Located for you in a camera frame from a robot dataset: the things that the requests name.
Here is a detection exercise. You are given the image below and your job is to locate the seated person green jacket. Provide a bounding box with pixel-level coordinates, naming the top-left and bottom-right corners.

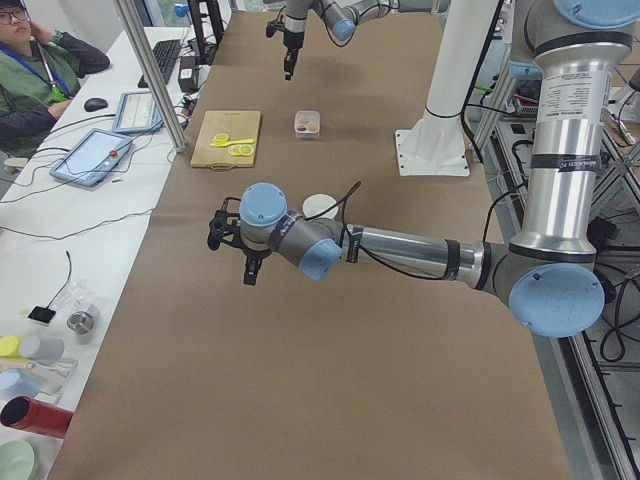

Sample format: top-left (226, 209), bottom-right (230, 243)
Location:
top-left (1, 1), bottom-right (111, 158)

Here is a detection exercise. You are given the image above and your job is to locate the lemon slice single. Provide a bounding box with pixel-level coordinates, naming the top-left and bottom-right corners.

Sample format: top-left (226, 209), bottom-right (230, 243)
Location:
top-left (211, 133), bottom-right (230, 146)

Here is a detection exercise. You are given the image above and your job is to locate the wooden cutting board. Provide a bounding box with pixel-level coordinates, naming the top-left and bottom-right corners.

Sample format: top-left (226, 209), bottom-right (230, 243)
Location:
top-left (190, 110), bottom-right (262, 169)

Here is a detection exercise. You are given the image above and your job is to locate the red thermos bottle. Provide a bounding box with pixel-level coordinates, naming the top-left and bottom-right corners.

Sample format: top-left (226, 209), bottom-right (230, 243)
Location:
top-left (1, 396), bottom-right (74, 439)

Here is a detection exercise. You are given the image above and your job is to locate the green bowl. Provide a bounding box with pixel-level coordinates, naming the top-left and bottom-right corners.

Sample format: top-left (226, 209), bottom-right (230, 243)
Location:
top-left (1, 440), bottom-right (37, 480)

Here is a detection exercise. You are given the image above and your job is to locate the yellow plastic knife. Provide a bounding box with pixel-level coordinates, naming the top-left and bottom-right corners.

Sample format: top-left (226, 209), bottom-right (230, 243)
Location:
top-left (210, 138), bottom-right (255, 147)

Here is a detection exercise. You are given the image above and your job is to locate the aluminium frame post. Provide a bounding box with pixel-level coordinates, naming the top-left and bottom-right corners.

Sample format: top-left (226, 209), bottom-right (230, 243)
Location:
top-left (114, 0), bottom-right (187, 153)

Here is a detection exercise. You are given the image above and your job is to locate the yellow cup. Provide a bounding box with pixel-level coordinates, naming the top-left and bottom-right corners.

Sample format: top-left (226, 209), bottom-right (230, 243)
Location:
top-left (0, 335), bottom-right (22, 358)

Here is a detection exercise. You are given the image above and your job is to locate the teach pendant tablet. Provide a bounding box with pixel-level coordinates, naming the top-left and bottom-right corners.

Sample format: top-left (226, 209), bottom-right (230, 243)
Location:
top-left (112, 90), bottom-right (163, 134)
top-left (49, 129), bottom-right (133, 187)

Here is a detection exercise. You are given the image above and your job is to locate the white bowl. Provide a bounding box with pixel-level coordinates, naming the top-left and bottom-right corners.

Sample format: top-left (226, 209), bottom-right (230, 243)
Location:
top-left (302, 193), bottom-right (339, 220)

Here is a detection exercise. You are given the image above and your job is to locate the far teach pendant tablet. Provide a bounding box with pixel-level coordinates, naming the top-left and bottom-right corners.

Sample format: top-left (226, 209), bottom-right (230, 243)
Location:
top-left (112, 90), bottom-right (163, 134)

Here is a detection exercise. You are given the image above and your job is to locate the lemon slice stack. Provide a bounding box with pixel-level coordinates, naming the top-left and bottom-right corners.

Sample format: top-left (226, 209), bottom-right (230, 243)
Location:
top-left (227, 144), bottom-right (255, 157)

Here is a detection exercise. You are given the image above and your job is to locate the black computer mouse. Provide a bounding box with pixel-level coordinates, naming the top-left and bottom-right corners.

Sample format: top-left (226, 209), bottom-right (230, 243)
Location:
top-left (83, 97), bottom-right (109, 113)

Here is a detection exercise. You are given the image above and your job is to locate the black keyboard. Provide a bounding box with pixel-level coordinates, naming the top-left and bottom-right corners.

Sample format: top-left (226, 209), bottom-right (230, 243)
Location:
top-left (152, 39), bottom-right (181, 84)

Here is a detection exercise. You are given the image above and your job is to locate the clear plastic egg box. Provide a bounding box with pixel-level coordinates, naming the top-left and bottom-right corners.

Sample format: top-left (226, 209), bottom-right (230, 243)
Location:
top-left (294, 110), bottom-right (321, 140)

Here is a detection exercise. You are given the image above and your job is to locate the steel cup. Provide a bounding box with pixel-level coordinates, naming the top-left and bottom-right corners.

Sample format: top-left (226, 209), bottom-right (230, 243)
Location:
top-left (66, 304), bottom-right (100, 345)

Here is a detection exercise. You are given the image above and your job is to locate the small black square pad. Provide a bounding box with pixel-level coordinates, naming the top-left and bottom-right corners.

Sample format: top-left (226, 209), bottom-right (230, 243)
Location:
top-left (27, 306), bottom-right (56, 325)

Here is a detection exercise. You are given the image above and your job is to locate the light blue cup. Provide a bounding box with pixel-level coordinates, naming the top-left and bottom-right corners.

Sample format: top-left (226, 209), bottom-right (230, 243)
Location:
top-left (0, 368), bottom-right (41, 400)

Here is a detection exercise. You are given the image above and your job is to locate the near teach pendant tablet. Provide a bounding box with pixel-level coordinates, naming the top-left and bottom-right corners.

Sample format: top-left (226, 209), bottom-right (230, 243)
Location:
top-left (49, 129), bottom-right (133, 187)

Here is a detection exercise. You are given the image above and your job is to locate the grey cup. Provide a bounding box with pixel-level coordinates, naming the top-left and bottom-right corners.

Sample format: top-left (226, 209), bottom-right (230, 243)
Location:
top-left (19, 336), bottom-right (65, 365)

